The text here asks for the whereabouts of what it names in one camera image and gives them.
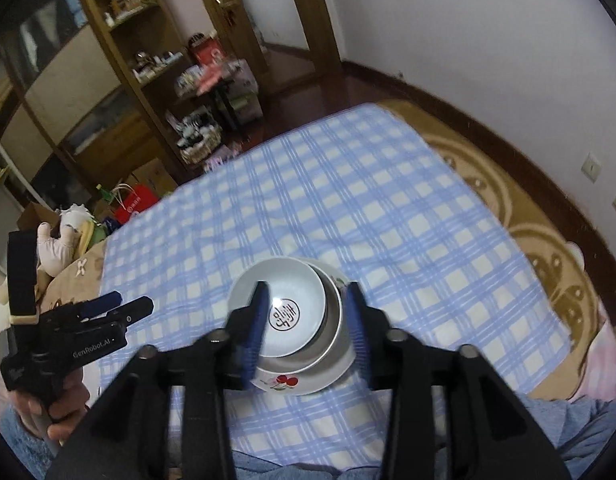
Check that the beige plush toy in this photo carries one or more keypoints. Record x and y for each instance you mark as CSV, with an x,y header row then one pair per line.
x,y
55,252

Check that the pink bed sheet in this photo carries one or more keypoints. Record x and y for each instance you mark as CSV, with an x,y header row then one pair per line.
x,y
608,360

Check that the small black side table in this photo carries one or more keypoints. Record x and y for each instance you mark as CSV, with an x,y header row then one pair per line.
x,y
228,110

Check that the white coaxial wall socket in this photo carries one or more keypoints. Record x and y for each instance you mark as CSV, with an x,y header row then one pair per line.
x,y
591,167

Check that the red paper bag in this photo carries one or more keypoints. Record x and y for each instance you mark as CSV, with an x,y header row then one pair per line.
x,y
138,205

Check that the wooden door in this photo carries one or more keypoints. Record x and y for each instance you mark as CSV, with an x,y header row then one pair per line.
x,y
318,20

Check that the large white orange-label bowl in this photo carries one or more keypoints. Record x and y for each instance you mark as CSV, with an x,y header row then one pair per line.
x,y
333,330

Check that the pink packets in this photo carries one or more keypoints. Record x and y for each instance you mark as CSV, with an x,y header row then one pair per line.
x,y
223,157

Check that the red gift box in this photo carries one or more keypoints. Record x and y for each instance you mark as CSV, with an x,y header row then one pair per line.
x,y
208,55

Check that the white bowl with round emblem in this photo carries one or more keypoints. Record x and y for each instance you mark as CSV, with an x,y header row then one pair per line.
x,y
298,285

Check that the clear plastic storage box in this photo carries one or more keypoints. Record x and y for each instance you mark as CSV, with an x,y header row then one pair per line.
x,y
248,105

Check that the wicker basket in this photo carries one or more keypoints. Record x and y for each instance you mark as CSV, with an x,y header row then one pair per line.
x,y
200,152

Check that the blue plaid cloth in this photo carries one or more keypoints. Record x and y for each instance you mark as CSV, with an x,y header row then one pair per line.
x,y
338,200

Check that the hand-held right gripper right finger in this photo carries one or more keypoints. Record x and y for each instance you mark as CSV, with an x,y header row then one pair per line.
x,y
358,335

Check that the yellow green plush cushion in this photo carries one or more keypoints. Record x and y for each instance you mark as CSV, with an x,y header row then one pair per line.
x,y
92,235

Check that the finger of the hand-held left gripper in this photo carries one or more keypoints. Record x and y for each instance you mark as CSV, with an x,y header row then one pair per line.
x,y
133,312
100,305

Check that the wooden corner shelf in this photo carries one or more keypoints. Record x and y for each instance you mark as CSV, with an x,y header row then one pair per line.
x,y
158,75

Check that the large white cherry plate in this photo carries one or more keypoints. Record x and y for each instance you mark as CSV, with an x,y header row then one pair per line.
x,y
338,375

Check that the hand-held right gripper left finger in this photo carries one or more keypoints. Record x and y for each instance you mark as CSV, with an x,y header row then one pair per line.
x,y
255,335

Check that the cardboard box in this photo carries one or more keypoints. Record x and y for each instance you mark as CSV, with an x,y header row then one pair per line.
x,y
35,217
153,175

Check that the wooden wardrobe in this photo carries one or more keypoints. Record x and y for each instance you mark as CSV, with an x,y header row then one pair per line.
x,y
48,85

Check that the person's left hand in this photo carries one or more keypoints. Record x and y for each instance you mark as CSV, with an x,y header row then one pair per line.
x,y
70,405

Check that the pink plastic bag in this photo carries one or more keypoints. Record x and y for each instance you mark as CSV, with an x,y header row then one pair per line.
x,y
210,81

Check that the green bottle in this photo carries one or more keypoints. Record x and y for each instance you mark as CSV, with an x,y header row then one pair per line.
x,y
104,195

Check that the white spiky plush toy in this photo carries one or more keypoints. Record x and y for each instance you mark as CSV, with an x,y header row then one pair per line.
x,y
73,215

